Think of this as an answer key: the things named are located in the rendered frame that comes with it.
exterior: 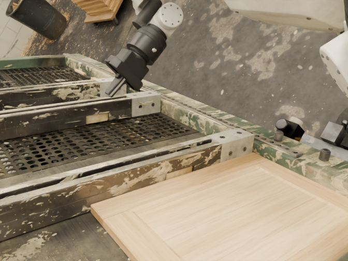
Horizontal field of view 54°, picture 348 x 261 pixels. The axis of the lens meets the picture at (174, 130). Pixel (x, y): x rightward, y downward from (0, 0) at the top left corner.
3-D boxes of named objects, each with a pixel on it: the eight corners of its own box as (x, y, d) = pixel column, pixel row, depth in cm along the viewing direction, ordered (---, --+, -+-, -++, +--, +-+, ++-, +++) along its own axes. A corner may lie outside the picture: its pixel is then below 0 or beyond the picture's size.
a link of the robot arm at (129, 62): (128, 88, 98) (151, 57, 100) (146, 95, 91) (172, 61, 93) (98, 59, 90) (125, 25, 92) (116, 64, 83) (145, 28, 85)
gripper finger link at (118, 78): (105, 93, 91) (119, 76, 92) (111, 96, 88) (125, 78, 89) (101, 90, 89) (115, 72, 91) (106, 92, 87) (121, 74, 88)
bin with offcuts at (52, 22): (75, 12, 472) (33, -21, 427) (58, 44, 462) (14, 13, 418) (58, 15, 508) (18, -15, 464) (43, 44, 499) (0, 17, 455)
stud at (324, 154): (330, 161, 85) (333, 150, 84) (325, 163, 84) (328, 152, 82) (321, 157, 87) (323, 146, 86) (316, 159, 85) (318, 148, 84)
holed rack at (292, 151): (302, 155, 88) (303, 153, 87) (295, 157, 86) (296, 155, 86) (68, 54, 208) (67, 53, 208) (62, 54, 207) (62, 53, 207)
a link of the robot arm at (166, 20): (156, 57, 98) (178, 28, 100) (166, 49, 88) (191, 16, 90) (125, 31, 95) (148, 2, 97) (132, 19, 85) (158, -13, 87)
